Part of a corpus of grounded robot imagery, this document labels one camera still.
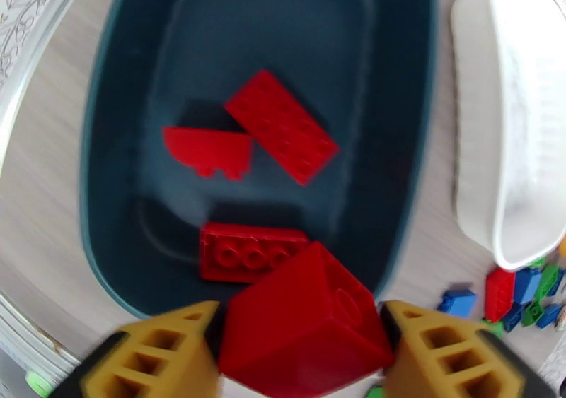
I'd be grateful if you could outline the dark teal plastic bin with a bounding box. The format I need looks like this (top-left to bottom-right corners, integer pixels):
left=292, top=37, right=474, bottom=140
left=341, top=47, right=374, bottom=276
left=79, top=0, right=439, bottom=319

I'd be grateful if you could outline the aluminium side floor rail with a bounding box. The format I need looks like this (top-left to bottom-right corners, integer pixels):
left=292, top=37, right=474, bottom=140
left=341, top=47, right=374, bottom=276
left=0, top=0, right=98, bottom=177

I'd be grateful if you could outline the large red lego block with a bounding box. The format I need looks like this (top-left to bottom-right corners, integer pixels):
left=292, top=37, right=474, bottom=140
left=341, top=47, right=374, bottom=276
left=218, top=241, right=395, bottom=398

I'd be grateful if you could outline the red lego plate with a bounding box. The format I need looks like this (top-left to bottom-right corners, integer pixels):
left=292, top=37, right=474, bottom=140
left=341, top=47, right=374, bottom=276
left=223, top=69, right=340, bottom=187

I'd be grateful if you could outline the white plastic bin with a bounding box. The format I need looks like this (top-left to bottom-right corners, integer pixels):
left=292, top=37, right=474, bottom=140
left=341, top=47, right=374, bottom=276
left=450, top=0, right=566, bottom=272

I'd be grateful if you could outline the aluminium front rail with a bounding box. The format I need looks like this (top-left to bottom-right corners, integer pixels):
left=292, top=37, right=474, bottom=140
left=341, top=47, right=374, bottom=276
left=0, top=293, right=83, bottom=382

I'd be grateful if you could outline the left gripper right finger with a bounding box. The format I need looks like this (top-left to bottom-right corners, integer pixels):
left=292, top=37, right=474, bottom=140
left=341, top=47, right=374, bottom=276
left=379, top=300, right=558, bottom=398

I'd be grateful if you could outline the blue lego brick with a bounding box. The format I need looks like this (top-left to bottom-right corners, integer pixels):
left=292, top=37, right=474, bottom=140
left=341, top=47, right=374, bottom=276
left=512, top=267, right=543, bottom=305
left=437, top=289, right=478, bottom=314
left=549, top=269, right=566, bottom=297
left=502, top=302, right=526, bottom=333
left=536, top=303, right=563, bottom=329

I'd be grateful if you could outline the red curved lego brick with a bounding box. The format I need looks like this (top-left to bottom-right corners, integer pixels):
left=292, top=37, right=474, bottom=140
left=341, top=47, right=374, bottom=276
left=162, top=125, right=253, bottom=182

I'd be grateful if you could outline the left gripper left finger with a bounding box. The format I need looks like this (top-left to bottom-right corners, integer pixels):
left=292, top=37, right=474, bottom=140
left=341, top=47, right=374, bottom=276
left=48, top=300, right=222, bottom=398

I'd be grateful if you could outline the red studded lego brick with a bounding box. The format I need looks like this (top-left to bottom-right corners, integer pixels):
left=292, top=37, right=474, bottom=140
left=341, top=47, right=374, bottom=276
left=198, top=221, right=311, bottom=285

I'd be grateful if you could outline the green tape roll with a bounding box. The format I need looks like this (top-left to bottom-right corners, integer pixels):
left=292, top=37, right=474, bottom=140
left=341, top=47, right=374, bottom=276
left=25, top=370, right=54, bottom=398

